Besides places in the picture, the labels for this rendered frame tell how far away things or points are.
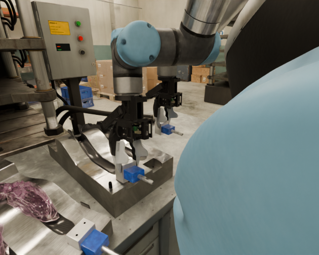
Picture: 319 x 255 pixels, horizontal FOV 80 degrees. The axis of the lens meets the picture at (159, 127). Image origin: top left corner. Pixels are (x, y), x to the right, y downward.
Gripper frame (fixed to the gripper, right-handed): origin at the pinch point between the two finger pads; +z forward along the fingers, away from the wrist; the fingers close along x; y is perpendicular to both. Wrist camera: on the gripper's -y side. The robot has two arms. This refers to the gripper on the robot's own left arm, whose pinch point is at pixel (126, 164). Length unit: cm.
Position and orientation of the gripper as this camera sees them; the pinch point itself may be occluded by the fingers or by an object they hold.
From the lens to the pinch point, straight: 56.8
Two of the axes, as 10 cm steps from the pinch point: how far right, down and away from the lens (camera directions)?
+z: 0.1, 9.8, 2.0
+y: 7.3, 1.3, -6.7
